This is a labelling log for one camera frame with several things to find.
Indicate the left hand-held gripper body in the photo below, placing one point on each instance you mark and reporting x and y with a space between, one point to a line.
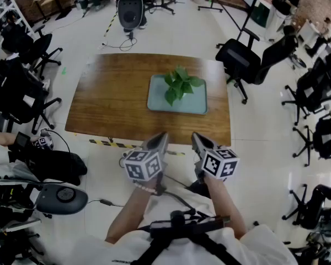
143 166

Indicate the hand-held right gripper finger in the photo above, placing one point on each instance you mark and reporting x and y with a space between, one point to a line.
207 145
198 148

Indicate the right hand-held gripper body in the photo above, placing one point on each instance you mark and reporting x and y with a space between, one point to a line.
218 163

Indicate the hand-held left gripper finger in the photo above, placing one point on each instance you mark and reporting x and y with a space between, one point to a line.
151 143
164 148

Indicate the teal tray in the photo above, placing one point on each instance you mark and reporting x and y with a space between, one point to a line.
193 103

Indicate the green potted plant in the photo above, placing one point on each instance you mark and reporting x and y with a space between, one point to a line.
179 85

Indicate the person's right forearm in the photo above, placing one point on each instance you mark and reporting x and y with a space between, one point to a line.
224 206

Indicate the person's left forearm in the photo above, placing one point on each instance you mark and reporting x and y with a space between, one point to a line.
129 214

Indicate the yellow black floor tape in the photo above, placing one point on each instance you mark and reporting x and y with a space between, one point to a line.
110 143
110 25

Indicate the black chest harness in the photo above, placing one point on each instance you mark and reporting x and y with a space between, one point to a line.
182 225

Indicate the black office chair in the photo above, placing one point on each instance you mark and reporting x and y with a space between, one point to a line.
317 87
240 61
13 98
328 139
311 211
45 44

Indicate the person's white shirt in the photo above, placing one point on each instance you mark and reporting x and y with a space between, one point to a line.
264 247

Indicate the green bin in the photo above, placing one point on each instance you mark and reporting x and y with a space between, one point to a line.
260 14

